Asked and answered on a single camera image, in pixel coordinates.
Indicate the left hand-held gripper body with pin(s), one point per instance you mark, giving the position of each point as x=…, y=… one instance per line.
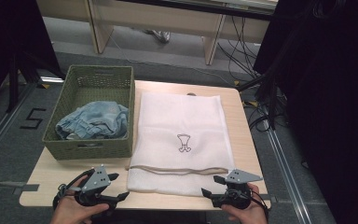
x=95, y=181

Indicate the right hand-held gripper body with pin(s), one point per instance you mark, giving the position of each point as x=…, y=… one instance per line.
x=236, y=193

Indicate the green woven basket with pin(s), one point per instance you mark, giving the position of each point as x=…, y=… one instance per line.
x=74, y=146

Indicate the light blue denim shorts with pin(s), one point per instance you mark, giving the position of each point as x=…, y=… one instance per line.
x=96, y=119

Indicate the white mesh laundry bag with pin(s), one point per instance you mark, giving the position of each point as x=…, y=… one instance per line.
x=180, y=124

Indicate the person's right hand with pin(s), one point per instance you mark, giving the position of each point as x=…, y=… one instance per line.
x=248, y=214

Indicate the person's left hand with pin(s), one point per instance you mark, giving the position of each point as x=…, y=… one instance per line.
x=74, y=211

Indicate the black metal stand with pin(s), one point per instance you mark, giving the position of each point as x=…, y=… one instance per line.
x=14, y=84
x=268, y=90

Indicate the black curtain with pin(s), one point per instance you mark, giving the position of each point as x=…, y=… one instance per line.
x=329, y=93
x=9, y=37

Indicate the metal floor rail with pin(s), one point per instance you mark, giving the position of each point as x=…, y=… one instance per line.
x=3, y=126
x=287, y=174

